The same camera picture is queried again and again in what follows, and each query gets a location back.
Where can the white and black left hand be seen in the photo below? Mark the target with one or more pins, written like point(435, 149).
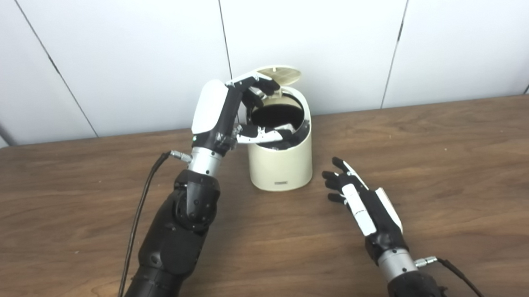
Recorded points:
point(213, 110)

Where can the white and black right hand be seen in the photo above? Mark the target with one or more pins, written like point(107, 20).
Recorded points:
point(381, 215)

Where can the cream round bin lid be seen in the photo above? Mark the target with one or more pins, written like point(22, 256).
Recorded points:
point(285, 72)

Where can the cream-colored bin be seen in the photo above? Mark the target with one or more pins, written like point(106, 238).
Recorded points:
point(282, 166)

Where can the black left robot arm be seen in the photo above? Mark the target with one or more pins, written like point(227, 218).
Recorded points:
point(177, 238)

